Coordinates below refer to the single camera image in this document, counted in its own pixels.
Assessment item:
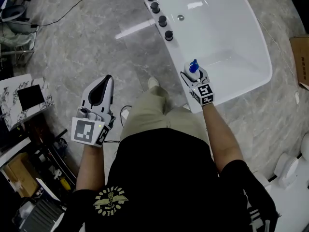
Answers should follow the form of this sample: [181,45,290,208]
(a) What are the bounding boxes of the white bathtub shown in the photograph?
[135,0,274,115]

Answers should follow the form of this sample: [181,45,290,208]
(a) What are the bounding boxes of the person's pale shoe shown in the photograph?
[147,77,160,90]

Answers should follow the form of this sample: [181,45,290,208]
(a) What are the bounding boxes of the white bottle with blue cap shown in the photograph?
[183,58,201,82]

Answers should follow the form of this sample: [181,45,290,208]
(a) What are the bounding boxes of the white toilet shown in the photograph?
[274,152,300,189]
[300,131,309,162]

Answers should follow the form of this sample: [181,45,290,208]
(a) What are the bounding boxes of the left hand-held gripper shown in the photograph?
[71,75,116,148]

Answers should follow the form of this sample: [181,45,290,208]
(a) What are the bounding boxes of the long white cable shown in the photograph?
[256,19,300,104]

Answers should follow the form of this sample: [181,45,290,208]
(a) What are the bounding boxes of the short black cable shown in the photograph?
[119,105,133,128]

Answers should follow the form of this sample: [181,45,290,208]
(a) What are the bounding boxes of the long black cable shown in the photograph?
[30,0,109,28]

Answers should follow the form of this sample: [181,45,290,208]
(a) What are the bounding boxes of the person's khaki trousers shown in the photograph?
[120,85,211,152]

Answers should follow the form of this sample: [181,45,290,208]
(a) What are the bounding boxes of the white marble cabinet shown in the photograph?
[0,73,55,131]

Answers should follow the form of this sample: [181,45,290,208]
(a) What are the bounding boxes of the brown cardboard box black print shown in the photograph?
[289,35,309,92]

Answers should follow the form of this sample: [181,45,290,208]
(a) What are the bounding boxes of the yellow tool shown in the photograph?
[60,177,71,191]

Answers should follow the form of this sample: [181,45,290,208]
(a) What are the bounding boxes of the person's right forearm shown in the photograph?
[201,102,245,174]

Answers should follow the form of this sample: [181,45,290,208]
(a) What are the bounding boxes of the person's left forearm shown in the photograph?
[75,143,108,192]

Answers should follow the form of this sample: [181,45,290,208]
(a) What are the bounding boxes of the person's black t-shirt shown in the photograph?
[61,128,281,232]

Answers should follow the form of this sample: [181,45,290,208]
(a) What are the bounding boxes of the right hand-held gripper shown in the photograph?
[180,66,215,106]

